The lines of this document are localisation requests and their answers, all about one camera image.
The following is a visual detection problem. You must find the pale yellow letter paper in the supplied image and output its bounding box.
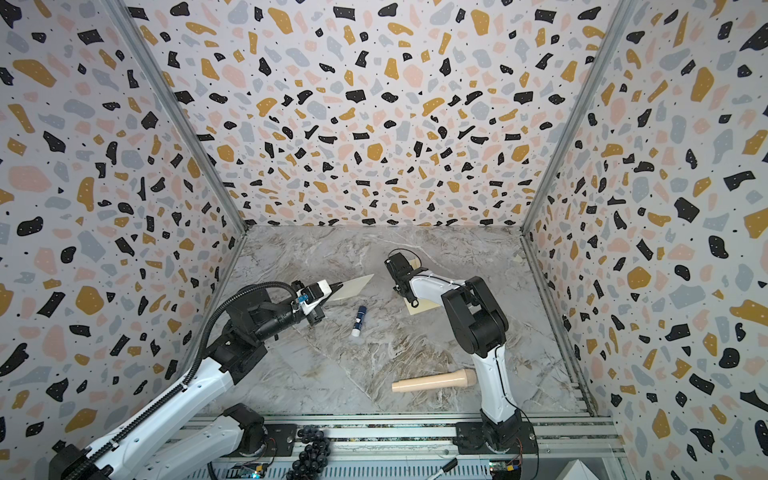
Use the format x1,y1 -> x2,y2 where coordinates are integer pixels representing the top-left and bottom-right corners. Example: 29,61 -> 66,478
402,259 -> 450,315

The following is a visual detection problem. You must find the cream paper envelope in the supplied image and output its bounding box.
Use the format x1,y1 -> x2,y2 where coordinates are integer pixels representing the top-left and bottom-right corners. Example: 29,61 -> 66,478
329,274 -> 373,301

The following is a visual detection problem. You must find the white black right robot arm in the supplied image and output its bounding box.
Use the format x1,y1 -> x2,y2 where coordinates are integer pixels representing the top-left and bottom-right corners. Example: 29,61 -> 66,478
385,248 -> 523,452

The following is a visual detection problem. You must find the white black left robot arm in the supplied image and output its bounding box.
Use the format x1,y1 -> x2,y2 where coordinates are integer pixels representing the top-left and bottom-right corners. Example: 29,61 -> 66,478
48,280 -> 343,479

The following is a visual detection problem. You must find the blue white glue stick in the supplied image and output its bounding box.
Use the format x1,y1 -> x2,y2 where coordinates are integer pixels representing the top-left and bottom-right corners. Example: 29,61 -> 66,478
351,306 -> 367,337

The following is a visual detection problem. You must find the beige toy microphone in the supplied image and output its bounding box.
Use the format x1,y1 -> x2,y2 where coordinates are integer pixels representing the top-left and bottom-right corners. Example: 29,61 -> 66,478
391,369 -> 477,393

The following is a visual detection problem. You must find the black bead cluster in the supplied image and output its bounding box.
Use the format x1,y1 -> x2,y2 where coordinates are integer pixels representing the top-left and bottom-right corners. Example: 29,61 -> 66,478
284,425 -> 332,480

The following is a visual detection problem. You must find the black marker pen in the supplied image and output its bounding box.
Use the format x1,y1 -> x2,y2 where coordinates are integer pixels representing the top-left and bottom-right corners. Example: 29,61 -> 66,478
427,458 -> 458,480

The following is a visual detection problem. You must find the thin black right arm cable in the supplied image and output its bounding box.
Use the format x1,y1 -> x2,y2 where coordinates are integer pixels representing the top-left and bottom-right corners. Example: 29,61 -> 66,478
491,353 -> 541,480

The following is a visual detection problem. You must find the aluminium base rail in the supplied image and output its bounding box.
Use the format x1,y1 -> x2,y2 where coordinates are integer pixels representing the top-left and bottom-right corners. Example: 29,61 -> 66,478
190,412 -> 634,479

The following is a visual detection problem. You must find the black corrugated cable conduit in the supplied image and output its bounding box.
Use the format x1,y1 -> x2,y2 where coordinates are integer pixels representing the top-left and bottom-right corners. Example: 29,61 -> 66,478
59,281 -> 299,480

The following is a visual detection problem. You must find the aluminium corner post right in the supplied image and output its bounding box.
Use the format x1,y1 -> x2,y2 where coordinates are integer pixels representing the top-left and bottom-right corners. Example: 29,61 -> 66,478
519,0 -> 638,236

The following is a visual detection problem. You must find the aluminium corner post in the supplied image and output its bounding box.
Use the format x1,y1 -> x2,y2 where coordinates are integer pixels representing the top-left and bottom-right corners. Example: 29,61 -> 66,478
519,0 -> 638,236
98,0 -> 248,236

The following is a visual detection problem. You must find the aluminium corner post left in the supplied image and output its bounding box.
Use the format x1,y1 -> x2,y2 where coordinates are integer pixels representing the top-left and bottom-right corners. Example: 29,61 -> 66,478
98,0 -> 248,236

